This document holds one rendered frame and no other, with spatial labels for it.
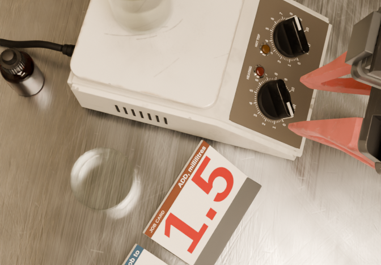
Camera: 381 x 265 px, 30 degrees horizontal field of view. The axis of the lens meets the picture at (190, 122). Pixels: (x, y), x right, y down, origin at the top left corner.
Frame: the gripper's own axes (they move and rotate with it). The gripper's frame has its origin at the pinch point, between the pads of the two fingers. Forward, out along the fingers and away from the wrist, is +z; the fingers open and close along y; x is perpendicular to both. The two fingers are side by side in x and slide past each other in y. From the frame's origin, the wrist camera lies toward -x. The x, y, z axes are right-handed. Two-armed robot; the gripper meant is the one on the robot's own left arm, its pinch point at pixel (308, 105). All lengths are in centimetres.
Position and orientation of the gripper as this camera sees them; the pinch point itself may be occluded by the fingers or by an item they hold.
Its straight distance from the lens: 50.2
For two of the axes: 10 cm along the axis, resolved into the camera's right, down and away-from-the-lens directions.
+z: -7.2, -0.4, 6.9
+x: 6.3, 3.6, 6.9
